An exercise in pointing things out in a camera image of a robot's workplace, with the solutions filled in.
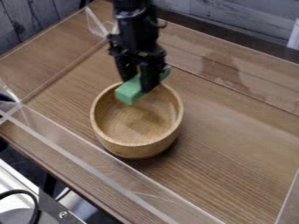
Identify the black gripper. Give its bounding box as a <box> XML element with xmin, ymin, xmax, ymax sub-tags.
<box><xmin>106</xmin><ymin>8</ymin><xmax>168</xmax><ymax>93</ymax></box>

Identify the grey metal base plate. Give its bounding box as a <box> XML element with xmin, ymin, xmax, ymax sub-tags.
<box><xmin>0</xmin><ymin>158</ymin><xmax>89</xmax><ymax>224</ymax></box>

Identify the clear acrylic front wall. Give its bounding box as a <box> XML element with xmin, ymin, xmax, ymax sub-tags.
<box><xmin>0</xmin><ymin>81</ymin><xmax>226</xmax><ymax>224</ymax></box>

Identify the clear acrylic corner bracket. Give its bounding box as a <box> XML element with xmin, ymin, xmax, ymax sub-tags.
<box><xmin>84</xmin><ymin>7</ymin><xmax>118</xmax><ymax>39</ymax></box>

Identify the brown wooden bowl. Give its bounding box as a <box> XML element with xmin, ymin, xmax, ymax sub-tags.
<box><xmin>89</xmin><ymin>83</ymin><xmax>182</xmax><ymax>159</ymax></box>

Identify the black cable loop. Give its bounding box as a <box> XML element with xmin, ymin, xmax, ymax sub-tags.
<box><xmin>0</xmin><ymin>189</ymin><xmax>41</xmax><ymax>224</ymax></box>

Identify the green rectangular block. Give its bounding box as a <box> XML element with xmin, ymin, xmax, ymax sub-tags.
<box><xmin>113</xmin><ymin>69</ymin><xmax>170</xmax><ymax>107</ymax></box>

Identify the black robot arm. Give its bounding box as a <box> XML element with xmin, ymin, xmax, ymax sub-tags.
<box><xmin>106</xmin><ymin>0</ymin><xmax>168</xmax><ymax>93</ymax></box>

